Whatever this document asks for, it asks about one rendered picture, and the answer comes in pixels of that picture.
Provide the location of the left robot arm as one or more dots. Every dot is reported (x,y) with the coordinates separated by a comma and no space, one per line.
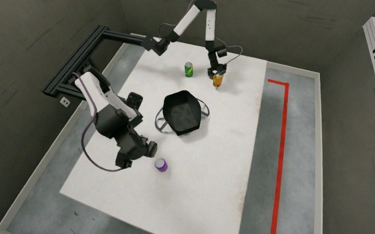
(175,34)

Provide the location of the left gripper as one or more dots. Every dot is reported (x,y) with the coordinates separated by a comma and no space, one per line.
(210,72)

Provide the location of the black tote bag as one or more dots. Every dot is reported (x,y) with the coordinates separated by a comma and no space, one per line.
(178,98)

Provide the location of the yellow drink can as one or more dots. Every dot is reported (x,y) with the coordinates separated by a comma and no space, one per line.
(218,79)

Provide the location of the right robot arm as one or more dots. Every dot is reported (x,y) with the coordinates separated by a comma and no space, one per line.
(114,118)

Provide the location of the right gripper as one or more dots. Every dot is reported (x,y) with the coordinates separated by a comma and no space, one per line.
(151,147)

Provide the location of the green and yellow soda can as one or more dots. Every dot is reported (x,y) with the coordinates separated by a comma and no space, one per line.
(188,69)

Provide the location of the purple drink can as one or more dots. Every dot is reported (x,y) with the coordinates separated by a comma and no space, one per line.
(161,164)

